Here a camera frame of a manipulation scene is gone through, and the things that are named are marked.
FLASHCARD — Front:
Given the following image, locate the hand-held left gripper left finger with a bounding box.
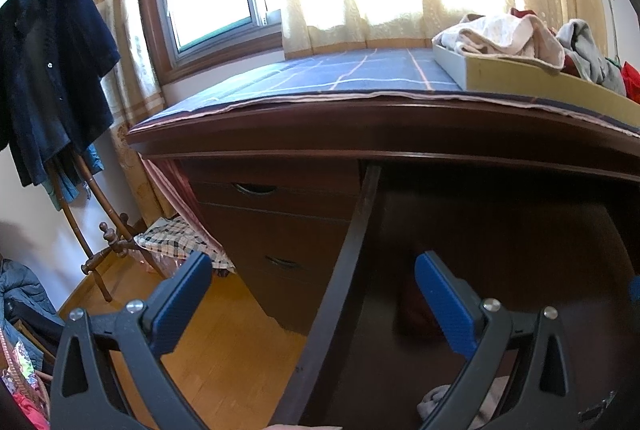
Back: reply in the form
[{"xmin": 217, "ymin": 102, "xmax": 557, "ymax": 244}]
[{"xmin": 50, "ymin": 251, "xmax": 214, "ymax": 430}]

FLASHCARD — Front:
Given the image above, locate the deep small desk drawer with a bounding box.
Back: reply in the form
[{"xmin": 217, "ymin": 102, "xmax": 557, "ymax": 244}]
[{"xmin": 199, "ymin": 204, "xmax": 352, "ymax": 338}]

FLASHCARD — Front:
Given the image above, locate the navy buttoned shirt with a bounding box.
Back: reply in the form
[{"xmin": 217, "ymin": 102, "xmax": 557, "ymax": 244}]
[{"xmin": 0, "ymin": 0, "xmax": 121, "ymax": 188}]

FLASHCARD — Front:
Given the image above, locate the wooden coat rack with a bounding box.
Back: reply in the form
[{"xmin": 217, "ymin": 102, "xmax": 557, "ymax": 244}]
[{"xmin": 25, "ymin": 0, "xmax": 166, "ymax": 303}]

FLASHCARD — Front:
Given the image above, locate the black white plaid cloth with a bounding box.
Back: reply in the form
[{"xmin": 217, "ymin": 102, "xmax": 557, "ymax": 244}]
[{"xmin": 134, "ymin": 216, "xmax": 236, "ymax": 274}]

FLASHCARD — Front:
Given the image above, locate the dark wooden dresser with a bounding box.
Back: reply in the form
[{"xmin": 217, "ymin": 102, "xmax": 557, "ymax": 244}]
[{"xmin": 126, "ymin": 93, "xmax": 640, "ymax": 338}]

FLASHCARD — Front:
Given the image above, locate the olive green tray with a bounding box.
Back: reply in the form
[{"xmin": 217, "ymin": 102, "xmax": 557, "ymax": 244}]
[{"xmin": 431, "ymin": 41, "xmax": 640, "ymax": 127}]

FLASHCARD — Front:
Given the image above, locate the grey ribbed sock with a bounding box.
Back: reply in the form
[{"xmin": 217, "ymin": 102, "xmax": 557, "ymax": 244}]
[{"xmin": 417, "ymin": 377, "xmax": 512, "ymax": 430}]

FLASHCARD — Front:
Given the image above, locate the large wooden drawer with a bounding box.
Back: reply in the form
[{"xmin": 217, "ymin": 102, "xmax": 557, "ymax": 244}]
[{"xmin": 282, "ymin": 160, "xmax": 640, "ymax": 430}]

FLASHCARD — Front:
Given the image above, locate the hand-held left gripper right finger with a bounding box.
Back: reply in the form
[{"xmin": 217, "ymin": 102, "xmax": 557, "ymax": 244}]
[{"xmin": 414, "ymin": 251, "xmax": 579, "ymax": 430}]

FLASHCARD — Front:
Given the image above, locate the teal hanging garment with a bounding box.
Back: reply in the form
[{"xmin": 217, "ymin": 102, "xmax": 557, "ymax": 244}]
[{"xmin": 40, "ymin": 145, "xmax": 106, "ymax": 211}]

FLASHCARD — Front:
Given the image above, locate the patterned beige curtain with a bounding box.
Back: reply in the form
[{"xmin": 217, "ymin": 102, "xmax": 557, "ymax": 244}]
[{"xmin": 82, "ymin": 0, "xmax": 202, "ymax": 221}]

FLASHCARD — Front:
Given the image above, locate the pile of clothes on floor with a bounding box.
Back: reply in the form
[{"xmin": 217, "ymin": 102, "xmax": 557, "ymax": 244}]
[{"xmin": 0, "ymin": 257, "xmax": 66, "ymax": 347}]

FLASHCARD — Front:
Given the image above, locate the blue checked table cloth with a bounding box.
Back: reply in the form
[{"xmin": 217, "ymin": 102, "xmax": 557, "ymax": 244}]
[{"xmin": 127, "ymin": 48, "xmax": 640, "ymax": 134}]

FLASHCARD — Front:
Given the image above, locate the colourful patterned bag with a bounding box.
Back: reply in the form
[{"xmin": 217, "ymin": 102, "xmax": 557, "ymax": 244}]
[{"xmin": 0, "ymin": 325, "xmax": 51, "ymax": 430}]

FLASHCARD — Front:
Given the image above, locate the pink striped cloth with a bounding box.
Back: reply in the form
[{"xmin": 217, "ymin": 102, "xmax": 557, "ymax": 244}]
[{"xmin": 142, "ymin": 155, "xmax": 222, "ymax": 257}]

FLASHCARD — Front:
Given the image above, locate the bright red underwear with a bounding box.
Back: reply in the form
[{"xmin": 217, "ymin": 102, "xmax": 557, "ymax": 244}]
[{"xmin": 620, "ymin": 63, "xmax": 640, "ymax": 104}]

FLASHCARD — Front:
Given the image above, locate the white underwear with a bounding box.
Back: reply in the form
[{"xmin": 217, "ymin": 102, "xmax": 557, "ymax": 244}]
[{"xmin": 556, "ymin": 18, "xmax": 627, "ymax": 94}]

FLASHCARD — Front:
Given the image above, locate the slim metal ornament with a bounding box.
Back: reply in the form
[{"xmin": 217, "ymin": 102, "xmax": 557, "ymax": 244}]
[{"xmin": 600, "ymin": 0, "xmax": 624, "ymax": 64}]

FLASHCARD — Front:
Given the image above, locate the beige towel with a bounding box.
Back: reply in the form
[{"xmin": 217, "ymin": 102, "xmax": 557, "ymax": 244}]
[{"xmin": 434, "ymin": 13, "xmax": 567, "ymax": 74}]

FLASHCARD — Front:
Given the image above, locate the shallow small desk drawer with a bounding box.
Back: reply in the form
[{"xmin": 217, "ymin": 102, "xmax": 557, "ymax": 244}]
[{"xmin": 187, "ymin": 180, "xmax": 362, "ymax": 222}]

